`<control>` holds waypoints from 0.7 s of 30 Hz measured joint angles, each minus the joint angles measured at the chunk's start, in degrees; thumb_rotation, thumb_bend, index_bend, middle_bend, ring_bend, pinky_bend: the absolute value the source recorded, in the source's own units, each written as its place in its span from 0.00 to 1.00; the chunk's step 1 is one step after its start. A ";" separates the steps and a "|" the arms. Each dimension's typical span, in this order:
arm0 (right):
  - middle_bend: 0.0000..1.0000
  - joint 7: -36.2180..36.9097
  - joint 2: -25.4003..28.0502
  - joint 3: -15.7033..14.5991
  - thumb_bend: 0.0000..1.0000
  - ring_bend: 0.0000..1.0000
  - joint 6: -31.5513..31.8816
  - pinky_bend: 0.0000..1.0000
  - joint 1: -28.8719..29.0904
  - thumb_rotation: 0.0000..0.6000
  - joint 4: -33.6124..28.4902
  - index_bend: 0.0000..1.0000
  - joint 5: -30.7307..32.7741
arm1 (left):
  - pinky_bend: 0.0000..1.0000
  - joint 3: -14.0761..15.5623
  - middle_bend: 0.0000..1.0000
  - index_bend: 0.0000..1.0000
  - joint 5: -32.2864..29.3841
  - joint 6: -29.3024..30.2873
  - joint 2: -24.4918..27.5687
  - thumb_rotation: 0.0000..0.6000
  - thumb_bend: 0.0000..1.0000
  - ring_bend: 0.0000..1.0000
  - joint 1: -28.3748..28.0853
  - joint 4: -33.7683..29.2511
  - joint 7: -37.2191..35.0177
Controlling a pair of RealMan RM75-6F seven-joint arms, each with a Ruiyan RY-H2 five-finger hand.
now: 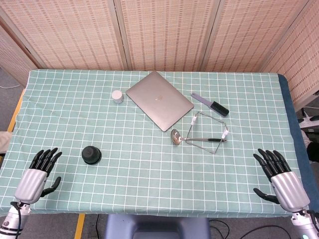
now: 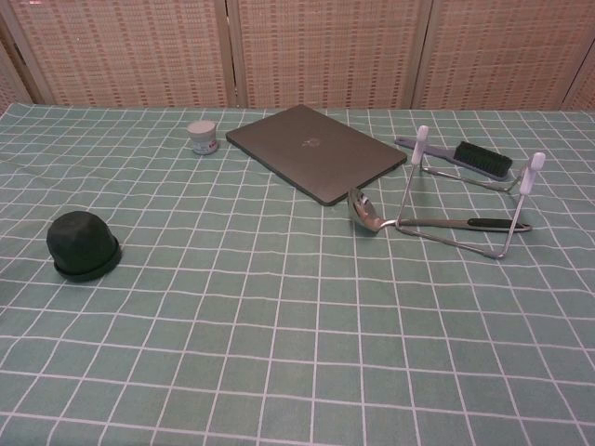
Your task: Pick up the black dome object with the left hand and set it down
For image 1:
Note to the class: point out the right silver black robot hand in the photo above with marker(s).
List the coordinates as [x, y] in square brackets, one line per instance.
[289, 186]

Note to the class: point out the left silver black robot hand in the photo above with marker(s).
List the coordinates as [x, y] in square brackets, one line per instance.
[31, 183]

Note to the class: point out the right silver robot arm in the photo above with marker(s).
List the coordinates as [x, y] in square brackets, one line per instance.
[305, 224]

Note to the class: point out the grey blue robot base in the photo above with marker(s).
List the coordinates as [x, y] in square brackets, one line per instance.
[157, 227]

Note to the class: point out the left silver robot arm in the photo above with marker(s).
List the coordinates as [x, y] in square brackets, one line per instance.
[13, 219]

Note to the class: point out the blue table cover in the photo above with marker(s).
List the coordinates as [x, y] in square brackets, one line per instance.
[297, 134]

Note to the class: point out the steel ladle black grip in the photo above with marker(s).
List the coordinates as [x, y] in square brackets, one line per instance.
[194, 139]

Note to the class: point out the black grey brush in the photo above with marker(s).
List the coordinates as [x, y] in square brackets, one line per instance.
[211, 104]

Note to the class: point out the green checked tablecloth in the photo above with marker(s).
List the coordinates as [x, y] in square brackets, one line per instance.
[149, 161]

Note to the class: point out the small white jar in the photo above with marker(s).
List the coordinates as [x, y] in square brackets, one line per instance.
[117, 96]

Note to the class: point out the grey closed laptop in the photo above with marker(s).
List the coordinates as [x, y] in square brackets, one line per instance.
[159, 100]

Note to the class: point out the bamboo folding screen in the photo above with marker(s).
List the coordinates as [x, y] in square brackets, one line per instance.
[159, 32]

